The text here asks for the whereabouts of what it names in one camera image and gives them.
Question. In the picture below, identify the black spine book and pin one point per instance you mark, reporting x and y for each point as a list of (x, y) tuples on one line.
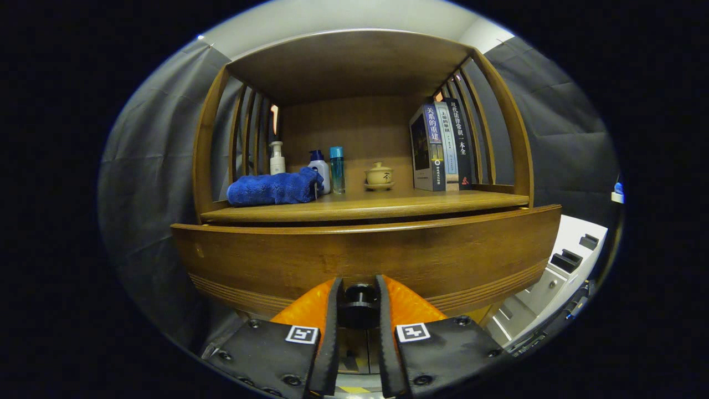
[(462, 144)]

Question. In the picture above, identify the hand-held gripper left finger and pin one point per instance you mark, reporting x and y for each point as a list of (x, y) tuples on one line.
[(332, 343)]

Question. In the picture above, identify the wooden drawer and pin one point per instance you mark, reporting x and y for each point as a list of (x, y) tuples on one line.
[(360, 255)]

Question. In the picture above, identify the blue towel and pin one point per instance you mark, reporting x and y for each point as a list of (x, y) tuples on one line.
[(271, 189)]

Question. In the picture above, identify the teal bottle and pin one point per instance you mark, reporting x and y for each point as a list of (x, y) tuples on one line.
[(337, 172)]

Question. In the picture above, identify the white lotion bottle blue cap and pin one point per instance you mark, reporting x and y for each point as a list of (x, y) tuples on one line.
[(320, 172)]

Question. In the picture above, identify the blue spine book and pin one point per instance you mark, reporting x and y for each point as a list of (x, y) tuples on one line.
[(424, 149)]

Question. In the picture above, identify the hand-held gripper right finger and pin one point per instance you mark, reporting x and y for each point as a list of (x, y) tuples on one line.
[(385, 343)]

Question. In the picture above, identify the black drawer knob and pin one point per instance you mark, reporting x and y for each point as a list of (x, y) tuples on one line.
[(359, 307)]

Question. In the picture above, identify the white spine book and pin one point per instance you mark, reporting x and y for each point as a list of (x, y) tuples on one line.
[(448, 149)]

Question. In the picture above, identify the beige lidded tea cup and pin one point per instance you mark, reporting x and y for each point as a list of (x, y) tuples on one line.
[(379, 176)]

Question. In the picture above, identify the wooden cabinet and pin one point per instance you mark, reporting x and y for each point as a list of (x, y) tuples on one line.
[(354, 66)]

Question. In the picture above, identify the white side desk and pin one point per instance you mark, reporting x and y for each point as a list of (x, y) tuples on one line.
[(617, 198)]

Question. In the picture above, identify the wooden countertop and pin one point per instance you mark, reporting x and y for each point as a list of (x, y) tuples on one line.
[(376, 205)]

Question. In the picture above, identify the white pump bottle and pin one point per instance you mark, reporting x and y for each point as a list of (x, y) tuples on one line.
[(277, 163)]

